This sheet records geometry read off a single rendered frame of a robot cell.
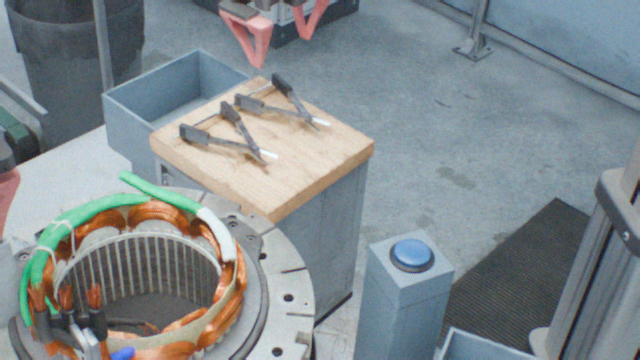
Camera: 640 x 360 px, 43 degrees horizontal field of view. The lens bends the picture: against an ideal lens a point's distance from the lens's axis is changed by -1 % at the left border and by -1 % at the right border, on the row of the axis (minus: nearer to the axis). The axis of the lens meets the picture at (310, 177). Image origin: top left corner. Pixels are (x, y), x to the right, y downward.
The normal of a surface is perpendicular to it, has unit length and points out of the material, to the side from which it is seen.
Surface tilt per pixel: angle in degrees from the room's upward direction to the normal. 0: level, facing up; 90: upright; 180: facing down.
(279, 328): 0
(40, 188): 0
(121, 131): 90
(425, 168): 0
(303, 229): 90
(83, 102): 93
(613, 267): 90
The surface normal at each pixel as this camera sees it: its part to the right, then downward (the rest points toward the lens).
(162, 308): 0.05, -0.77
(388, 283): -0.90, 0.24
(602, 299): -0.99, 0.06
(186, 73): 0.74, 0.46
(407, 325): 0.43, 0.60
